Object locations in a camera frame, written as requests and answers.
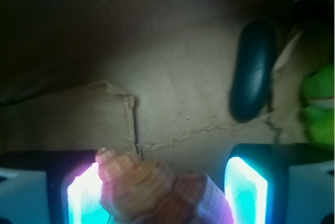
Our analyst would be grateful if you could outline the brown paper bag bin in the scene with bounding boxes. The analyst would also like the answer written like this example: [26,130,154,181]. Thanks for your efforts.
[1,0,334,182]

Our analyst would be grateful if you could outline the orange spiral sea shell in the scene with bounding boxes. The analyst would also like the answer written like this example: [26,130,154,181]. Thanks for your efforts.
[95,148,235,223]

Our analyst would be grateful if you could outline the dark green oval stone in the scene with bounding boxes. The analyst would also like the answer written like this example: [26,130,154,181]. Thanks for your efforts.
[229,20,276,122]

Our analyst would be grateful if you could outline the green plush toy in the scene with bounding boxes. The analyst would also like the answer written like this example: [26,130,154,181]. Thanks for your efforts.
[300,64,334,145]

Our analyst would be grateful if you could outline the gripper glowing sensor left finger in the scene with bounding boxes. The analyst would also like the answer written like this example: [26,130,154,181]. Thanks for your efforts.
[1,150,113,223]

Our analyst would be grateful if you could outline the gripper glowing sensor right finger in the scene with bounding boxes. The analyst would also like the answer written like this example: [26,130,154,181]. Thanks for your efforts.
[224,143,334,223]

